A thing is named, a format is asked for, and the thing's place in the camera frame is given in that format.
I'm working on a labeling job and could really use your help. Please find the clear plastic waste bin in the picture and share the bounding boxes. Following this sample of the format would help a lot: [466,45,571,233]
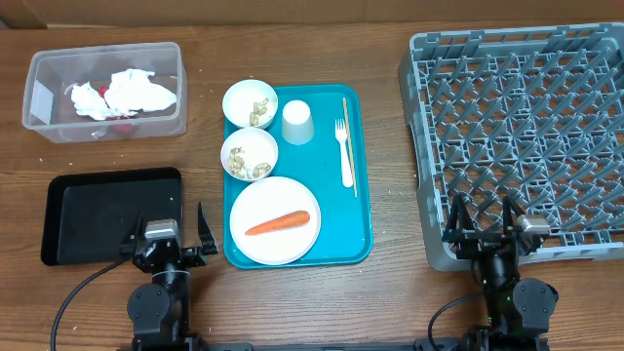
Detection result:
[22,42,187,143]

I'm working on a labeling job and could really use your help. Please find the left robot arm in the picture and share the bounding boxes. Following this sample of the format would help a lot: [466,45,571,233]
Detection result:
[120,206,218,350]

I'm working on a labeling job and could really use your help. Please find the pink round plate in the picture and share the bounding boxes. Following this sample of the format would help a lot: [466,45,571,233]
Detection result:
[229,176,322,266]

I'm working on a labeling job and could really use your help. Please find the red waste piece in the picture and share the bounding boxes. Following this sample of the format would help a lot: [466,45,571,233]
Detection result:
[97,86,135,137]

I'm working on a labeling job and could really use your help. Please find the peanuts in green bowl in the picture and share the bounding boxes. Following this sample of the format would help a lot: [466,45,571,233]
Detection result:
[249,97,269,127]

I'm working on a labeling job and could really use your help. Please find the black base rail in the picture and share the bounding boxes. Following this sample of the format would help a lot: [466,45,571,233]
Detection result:
[203,338,469,351]

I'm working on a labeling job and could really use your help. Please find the white plastic fork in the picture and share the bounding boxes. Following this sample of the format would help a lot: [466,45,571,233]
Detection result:
[335,119,353,188]

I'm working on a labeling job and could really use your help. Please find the teal serving tray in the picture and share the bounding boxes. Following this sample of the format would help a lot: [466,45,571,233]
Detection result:
[268,84,373,267]

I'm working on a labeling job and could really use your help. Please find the large crumpled white tissue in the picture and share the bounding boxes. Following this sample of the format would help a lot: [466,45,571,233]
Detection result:
[104,68,177,115]

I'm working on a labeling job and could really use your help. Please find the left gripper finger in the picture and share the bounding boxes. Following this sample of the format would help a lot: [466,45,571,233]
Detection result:
[197,203,217,249]
[125,212,145,245]

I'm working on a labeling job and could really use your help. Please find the white upturned cup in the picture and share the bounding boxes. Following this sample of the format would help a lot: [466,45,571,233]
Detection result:
[282,99,315,145]

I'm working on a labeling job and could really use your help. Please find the black plastic tray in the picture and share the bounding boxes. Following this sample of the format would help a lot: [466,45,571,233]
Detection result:
[41,167,182,266]

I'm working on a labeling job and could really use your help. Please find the orange carrot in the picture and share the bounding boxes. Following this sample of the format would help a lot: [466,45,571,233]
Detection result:
[245,211,311,236]

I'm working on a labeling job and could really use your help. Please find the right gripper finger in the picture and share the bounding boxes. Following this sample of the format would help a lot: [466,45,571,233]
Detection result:
[446,194,474,239]
[502,195,525,234]

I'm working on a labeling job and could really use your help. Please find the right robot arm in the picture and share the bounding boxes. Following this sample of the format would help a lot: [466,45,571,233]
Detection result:
[428,195,559,350]

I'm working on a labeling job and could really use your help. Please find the small crumpled white tissue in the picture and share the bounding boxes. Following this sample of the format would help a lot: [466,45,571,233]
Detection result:
[71,82,114,121]

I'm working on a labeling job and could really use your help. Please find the grey dishwasher rack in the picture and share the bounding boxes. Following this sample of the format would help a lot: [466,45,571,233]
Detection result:
[398,22,623,271]

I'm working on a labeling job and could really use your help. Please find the light green bowl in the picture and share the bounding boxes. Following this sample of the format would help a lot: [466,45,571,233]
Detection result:
[222,79,279,129]

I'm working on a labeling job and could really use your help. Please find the wooden chopstick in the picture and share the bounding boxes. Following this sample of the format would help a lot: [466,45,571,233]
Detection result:
[342,97,358,199]

